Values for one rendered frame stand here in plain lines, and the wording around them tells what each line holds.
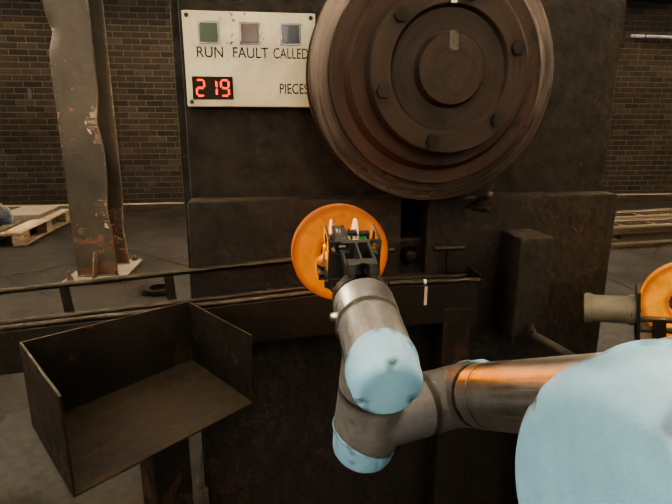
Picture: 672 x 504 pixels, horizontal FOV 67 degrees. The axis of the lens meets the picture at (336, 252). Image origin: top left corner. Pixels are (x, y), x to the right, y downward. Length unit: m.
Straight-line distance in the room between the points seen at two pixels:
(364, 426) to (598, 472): 0.36
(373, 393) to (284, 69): 0.75
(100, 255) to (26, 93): 4.20
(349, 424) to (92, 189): 3.25
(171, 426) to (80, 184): 3.02
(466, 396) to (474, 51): 0.58
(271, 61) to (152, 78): 6.16
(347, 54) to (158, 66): 6.34
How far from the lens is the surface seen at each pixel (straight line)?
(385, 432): 0.59
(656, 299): 1.12
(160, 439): 0.79
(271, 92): 1.09
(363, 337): 0.52
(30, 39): 7.68
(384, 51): 0.90
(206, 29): 1.10
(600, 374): 0.24
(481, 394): 0.57
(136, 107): 7.25
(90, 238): 3.77
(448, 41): 0.92
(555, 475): 0.27
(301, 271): 0.79
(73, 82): 3.70
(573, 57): 1.31
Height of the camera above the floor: 1.02
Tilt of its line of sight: 14 degrees down
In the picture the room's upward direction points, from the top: straight up
